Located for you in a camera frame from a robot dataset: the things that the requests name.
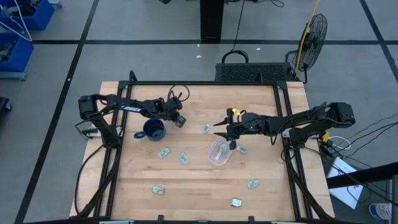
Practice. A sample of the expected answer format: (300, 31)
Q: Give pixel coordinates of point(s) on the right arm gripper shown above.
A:
(241, 126)

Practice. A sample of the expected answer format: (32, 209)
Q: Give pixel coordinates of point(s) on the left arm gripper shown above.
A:
(169, 109)

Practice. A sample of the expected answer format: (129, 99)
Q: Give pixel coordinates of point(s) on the green white sweetener packet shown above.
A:
(223, 148)
(163, 152)
(158, 189)
(184, 158)
(253, 183)
(242, 149)
(206, 128)

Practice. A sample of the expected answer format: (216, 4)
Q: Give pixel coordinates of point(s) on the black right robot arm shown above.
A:
(311, 119)

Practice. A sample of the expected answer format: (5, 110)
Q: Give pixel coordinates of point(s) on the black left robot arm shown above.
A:
(130, 105)

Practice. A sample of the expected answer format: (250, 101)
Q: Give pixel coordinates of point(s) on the yellow gripper tag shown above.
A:
(236, 111)

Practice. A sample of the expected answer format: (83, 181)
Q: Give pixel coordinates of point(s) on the dark blue mug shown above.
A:
(154, 130)

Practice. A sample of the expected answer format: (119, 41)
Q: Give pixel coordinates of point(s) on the clear plastic container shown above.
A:
(217, 159)

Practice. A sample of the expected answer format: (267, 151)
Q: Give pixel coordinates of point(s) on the black computer case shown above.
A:
(248, 72)

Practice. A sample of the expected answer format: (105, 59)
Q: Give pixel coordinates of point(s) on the white power strip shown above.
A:
(92, 132)

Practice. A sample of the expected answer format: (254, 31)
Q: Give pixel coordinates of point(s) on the yellow plug connector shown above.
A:
(325, 137)

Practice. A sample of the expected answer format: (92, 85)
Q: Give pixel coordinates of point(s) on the black pillar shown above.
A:
(212, 18)

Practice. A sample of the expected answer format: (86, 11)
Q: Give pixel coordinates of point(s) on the black floor fan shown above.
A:
(312, 43)

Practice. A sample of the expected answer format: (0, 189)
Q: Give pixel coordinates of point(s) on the white flat box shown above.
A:
(345, 186)

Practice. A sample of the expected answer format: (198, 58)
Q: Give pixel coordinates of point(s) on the black beam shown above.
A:
(363, 175)

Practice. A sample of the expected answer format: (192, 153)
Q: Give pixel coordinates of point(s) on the blue storage bin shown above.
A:
(20, 56)
(40, 18)

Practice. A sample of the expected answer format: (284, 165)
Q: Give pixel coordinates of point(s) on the white and blue bottle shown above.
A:
(381, 211)

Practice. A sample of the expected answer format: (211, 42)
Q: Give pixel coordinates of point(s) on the black object on floor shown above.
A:
(4, 104)

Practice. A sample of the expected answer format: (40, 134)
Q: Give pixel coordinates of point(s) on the black aluminium table frame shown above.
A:
(202, 83)

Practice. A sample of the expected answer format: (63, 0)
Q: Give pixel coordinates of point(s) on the black frame bracket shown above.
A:
(251, 219)
(160, 218)

